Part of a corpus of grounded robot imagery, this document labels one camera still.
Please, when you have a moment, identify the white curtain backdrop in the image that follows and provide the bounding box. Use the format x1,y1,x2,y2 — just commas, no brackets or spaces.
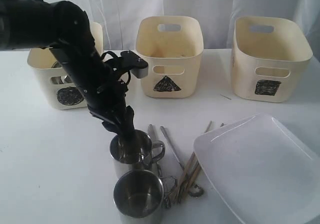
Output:
0,0,320,52

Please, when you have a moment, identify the white square plate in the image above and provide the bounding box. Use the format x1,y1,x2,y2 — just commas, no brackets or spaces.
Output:
193,115,320,224

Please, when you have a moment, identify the cream bin with circle mark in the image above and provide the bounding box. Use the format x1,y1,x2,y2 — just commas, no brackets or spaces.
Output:
26,21,104,111

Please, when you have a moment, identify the steel fork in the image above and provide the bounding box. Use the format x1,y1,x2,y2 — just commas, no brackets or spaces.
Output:
162,153,205,209

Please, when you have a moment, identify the cream bin with square mark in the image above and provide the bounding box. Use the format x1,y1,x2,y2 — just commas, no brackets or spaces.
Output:
230,16,313,103

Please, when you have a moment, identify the steel long spoon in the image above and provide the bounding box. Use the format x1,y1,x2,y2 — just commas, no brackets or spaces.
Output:
160,126,205,198

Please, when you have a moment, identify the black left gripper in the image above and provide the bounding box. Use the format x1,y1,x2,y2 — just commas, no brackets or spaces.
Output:
87,79,135,140

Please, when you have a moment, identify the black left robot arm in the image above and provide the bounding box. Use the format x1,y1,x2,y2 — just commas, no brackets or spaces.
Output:
0,0,135,140

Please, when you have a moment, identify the steel table knife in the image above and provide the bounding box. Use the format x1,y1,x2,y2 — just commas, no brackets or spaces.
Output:
147,124,171,209

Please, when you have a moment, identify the cream bin with triangle mark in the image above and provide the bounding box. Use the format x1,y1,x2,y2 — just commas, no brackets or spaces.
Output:
135,15,204,98

